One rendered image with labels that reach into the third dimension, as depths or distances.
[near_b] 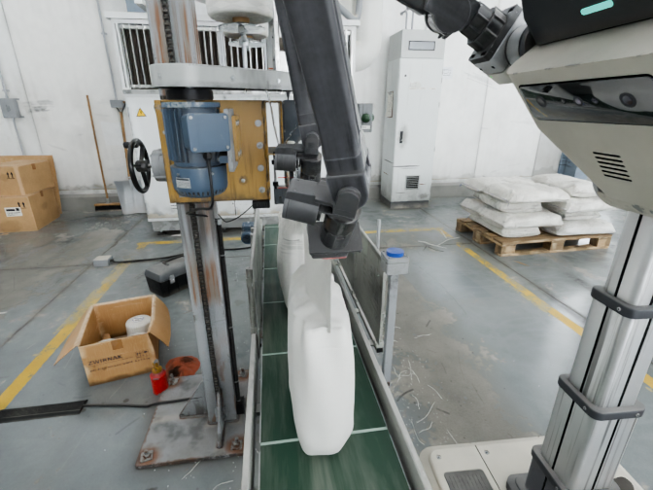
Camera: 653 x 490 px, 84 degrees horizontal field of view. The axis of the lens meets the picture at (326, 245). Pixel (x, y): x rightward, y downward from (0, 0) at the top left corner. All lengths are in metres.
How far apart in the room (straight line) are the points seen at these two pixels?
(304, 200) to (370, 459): 0.83
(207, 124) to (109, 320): 1.79
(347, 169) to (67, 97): 5.37
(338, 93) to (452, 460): 1.20
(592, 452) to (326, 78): 1.01
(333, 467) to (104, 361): 1.39
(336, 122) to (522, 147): 6.09
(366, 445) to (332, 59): 1.05
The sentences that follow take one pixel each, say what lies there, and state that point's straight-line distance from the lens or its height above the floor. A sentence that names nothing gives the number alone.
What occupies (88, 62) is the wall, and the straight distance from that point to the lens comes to 5.67.
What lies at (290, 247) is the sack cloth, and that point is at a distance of 1.58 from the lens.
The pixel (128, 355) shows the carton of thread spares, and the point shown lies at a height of 0.13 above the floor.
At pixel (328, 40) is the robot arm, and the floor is 1.39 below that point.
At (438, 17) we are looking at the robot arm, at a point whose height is 1.50.
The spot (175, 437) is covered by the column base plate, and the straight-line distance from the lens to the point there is 1.84.
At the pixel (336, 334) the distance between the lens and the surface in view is 0.92.
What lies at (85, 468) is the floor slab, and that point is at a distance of 1.91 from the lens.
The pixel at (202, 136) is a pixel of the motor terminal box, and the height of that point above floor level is 1.25.
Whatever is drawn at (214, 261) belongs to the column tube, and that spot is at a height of 0.79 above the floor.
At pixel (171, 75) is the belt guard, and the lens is 1.03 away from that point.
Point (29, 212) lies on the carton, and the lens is 5.23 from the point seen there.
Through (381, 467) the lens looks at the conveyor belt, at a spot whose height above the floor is 0.38.
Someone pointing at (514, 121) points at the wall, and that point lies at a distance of 6.39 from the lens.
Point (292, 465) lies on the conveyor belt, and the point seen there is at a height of 0.38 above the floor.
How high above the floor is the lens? 1.32
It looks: 21 degrees down
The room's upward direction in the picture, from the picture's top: straight up
